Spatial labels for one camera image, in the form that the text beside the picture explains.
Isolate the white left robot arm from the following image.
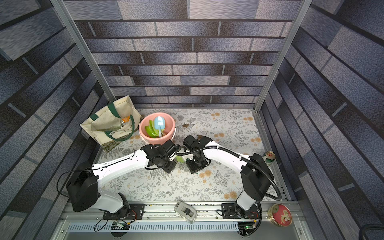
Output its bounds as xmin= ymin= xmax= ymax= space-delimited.
xmin=66 ymin=140 xmax=181 ymax=220

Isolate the cream canvas tote bag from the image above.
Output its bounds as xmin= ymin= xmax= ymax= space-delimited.
xmin=80 ymin=96 xmax=142 ymax=153

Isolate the green trowel yellow blue handle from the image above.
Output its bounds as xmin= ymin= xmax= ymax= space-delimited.
xmin=145 ymin=126 xmax=155 ymax=138

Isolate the blue trowel with soil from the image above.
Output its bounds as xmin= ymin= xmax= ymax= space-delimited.
xmin=154 ymin=116 xmax=166 ymax=138

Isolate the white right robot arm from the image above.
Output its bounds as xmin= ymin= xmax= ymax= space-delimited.
xmin=175 ymin=135 xmax=282 ymax=219

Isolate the green shovel brown handle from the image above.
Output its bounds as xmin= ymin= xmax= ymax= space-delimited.
xmin=148 ymin=120 xmax=159 ymax=138

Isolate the pink plastic bucket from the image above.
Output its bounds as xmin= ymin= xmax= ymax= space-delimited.
xmin=139 ymin=113 xmax=177 ymax=145

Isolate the green hand rake wooden handle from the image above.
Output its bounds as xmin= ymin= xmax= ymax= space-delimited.
xmin=175 ymin=156 xmax=186 ymax=164

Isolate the round red gold tin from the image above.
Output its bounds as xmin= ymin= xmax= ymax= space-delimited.
xmin=268 ymin=204 xmax=293 ymax=227

